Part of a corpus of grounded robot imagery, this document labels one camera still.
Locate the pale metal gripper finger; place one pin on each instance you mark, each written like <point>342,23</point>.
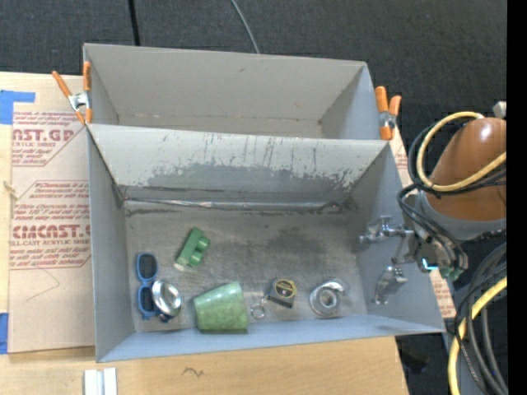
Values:
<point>381,232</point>
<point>389,284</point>

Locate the grey metal bin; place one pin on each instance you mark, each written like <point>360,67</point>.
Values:
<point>255,237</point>

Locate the green cup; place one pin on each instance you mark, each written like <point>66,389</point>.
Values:
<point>220,308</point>

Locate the green toy building brick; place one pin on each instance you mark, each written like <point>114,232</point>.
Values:
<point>192,248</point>

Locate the round silver metal lid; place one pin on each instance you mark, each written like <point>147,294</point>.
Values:
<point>166,298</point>

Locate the blue sunglasses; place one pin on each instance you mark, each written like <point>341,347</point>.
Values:
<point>146,266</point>

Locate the brown cardboard board red print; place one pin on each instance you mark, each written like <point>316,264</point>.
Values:
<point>49,220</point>

